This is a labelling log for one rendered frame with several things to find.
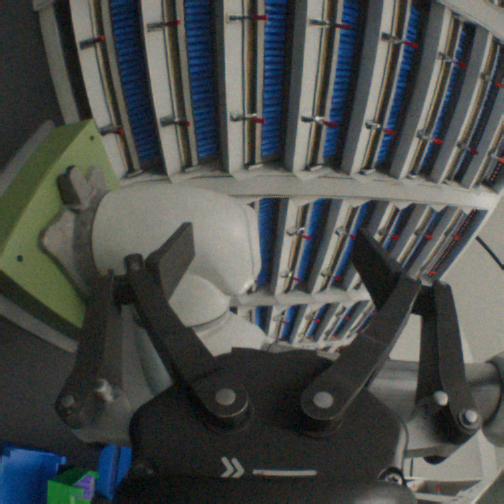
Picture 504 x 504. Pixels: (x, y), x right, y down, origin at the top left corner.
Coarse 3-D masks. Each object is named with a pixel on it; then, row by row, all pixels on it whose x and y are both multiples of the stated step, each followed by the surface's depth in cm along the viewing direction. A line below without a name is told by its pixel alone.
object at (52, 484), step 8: (64, 472) 38; (72, 472) 41; (80, 472) 44; (88, 472) 47; (96, 472) 50; (48, 480) 28; (56, 480) 30; (64, 480) 32; (72, 480) 34; (80, 480) 37; (48, 488) 27; (56, 488) 28; (64, 488) 29; (72, 488) 30; (80, 488) 31; (48, 496) 26; (56, 496) 27; (64, 496) 28; (72, 496) 40; (80, 496) 29
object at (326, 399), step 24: (408, 288) 12; (384, 312) 10; (408, 312) 11; (360, 336) 8; (384, 336) 9; (336, 360) 7; (360, 360) 7; (384, 360) 10; (312, 384) 6; (336, 384) 6; (360, 384) 7; (312, 408) 6; (336, 408) 6
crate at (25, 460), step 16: (0, 448) 24; (16, 448) 28; (32, 448) 35; (0, 464) 22; (16, 464) 28; (32, 464) 33; (48, 464) 37; (0, 480) 20; (16, 480) 26; (32, 480) 31; (0, 496) 17; (16, 496) 23; (32, 496) 28
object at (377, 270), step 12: (360, 228) 19; (360, 240) 18; (372, 240) 17; (360, 252) 18; (372, 252) 16; (384, 252) 15; (360, 264) 18; (372, 264) 16; (384, 264) 14; (396, 264) 14; (360, 276) 18; (372, 276) 16; (384, 276) 14; (396, 276) 13; (372, 288) 16; (384, 288) 14; (372, 300) 15; (384, 300) 14
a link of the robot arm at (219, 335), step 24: (144, 336) 34; (216, 336) 34; (240, 336) 35; (264, 336) 39; (144, 360) 35; (408, 360) 31; (168, 384) 34; (384, 384) 28; (408, 384) 27; (480, 384) 23; (408, 408) 26; (480, 408) 22
